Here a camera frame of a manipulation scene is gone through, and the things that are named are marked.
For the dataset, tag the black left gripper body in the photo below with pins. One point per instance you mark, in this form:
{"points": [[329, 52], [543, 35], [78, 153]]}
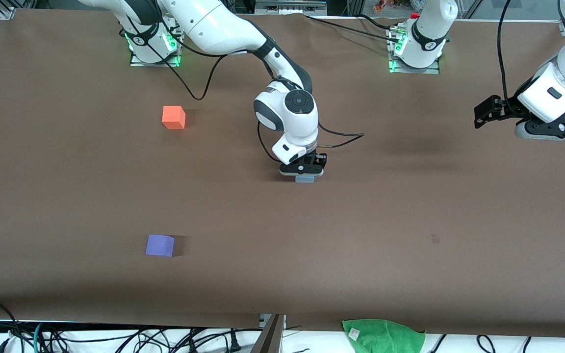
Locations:
{"points": [[507, 109]]}

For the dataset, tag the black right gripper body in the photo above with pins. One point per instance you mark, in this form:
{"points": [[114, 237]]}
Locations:
{"points": [[319, 159]]}

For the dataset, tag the light blue foam block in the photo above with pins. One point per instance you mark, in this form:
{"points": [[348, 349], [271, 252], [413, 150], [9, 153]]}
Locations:
{"points": [[306, 180]]}

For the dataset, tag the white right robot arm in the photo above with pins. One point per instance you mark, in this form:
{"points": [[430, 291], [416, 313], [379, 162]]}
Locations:
{"points": [[214, 29]]}

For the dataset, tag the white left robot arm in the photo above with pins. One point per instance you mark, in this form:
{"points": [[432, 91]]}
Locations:
{"points": [[537, 100]]}

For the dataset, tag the orange foam block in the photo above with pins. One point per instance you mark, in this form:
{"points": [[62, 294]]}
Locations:
{"points": [[173, 117]]}

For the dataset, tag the purple foam block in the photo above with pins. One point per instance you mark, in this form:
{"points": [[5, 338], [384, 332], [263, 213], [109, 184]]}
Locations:
{"points": [[160, 245]]}

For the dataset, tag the brown table cover sheet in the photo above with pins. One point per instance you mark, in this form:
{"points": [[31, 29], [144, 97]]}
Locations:
{"points": [[312, 230]]}

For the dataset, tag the grey metal bar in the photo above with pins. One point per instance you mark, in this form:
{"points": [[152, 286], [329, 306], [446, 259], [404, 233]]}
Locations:
{"points": [[270, 339]]}

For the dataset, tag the green microfibre cloth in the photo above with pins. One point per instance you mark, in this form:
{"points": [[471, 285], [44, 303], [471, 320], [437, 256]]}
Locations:
{"points": [[385, 338]]}

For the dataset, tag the black power plug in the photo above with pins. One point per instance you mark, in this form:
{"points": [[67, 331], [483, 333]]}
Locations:
{"points": [[234, 342]]}

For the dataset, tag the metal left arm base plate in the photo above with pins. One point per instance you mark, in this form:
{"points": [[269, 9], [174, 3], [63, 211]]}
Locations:
{"points": [[415, 71]]}

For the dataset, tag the metal corner bracket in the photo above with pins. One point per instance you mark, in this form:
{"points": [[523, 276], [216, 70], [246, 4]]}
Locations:
{"points": [[564, 27]]}

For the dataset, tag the aluminium frame profile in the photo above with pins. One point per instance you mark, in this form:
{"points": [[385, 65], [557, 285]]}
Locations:
{"points": [[290, 6]]}

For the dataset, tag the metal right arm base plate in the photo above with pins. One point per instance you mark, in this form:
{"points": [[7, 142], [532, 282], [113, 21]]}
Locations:
{"points": [[155, 64]]}

